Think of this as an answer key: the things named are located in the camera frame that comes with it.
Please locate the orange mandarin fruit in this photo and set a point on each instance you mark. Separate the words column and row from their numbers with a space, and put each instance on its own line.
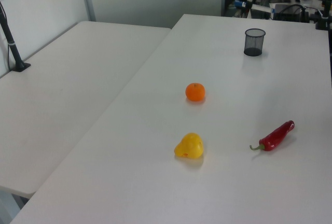
column 195, row 92

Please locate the yellow bell pepper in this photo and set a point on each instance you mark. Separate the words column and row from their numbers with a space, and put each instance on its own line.
column 189, row 146

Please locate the white side table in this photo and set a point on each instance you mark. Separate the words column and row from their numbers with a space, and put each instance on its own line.
column 64, row 91

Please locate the black mesh pen cup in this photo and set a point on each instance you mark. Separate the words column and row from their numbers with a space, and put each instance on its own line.
column 254, row 42

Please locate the red chili pepper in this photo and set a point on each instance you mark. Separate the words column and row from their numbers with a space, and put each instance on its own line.
column 275, row 137

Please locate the blue and white tool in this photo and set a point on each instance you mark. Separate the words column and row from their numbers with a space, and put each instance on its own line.
column 240, row 3

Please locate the black box device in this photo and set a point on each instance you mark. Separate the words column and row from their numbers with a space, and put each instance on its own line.
column 288, row 12

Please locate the black clamp stand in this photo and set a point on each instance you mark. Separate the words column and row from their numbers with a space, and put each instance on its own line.
column 324, row 19

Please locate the black camera stand pole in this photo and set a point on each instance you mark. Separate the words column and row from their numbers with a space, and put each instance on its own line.
column 13, row 50

